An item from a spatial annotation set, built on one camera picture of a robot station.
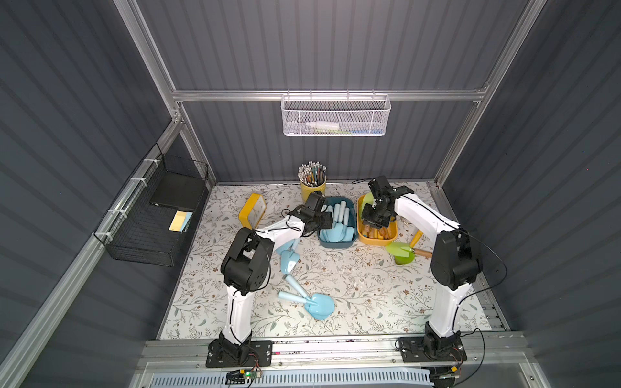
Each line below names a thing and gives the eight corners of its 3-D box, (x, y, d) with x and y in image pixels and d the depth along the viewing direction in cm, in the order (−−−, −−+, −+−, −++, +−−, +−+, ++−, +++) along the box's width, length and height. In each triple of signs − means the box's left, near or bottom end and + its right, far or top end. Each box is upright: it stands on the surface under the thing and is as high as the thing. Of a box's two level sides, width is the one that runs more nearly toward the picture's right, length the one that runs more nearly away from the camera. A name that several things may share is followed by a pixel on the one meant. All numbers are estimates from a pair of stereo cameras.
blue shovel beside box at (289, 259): (279, 274, 92) (279, 271, 91) (282, 252, 98) (281, 250, 97) (298, 274, 92) (298, 271, 91) (299, 252, 98) (299, 250, 97)
